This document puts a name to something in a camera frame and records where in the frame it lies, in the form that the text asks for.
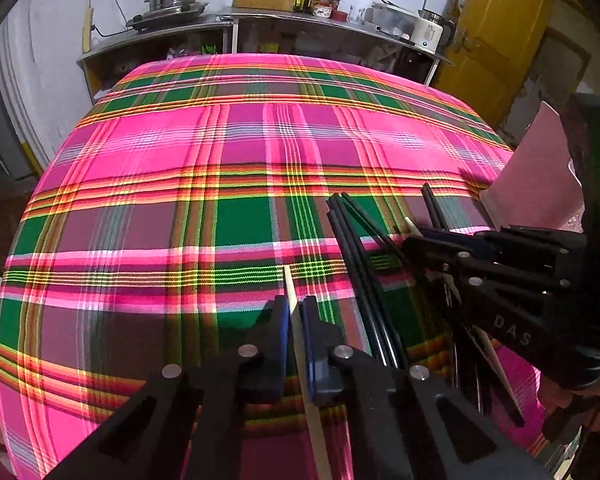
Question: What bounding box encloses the pink plastic utensil holder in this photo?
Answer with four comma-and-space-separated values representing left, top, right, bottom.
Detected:
479, 103, 584, 230

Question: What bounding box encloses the white electric kettle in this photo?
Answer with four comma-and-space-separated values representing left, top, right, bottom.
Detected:
411, 18, 444, 53

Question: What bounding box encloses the black chopstick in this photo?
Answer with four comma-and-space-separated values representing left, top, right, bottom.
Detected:
327, 200, 398, 367
420, 183, 450, 232
341, 192, 403, 258
327, 193, 407, 370

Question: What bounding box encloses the pink plaid tablecloth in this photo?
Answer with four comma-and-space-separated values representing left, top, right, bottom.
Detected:
0, 52, 549, 480

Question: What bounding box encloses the metal kitchen shelf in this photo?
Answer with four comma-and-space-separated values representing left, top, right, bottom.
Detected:
78, 9, 452, 101

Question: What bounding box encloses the yellow wooden door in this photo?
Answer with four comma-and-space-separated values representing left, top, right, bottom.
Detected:
434, 0, 553, 129

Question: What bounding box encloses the red lidded jar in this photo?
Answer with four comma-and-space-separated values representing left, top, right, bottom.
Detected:
310, 0, 332, 18

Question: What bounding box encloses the light wooden chopstick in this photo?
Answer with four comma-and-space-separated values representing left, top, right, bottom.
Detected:
283, 264, 332, 480

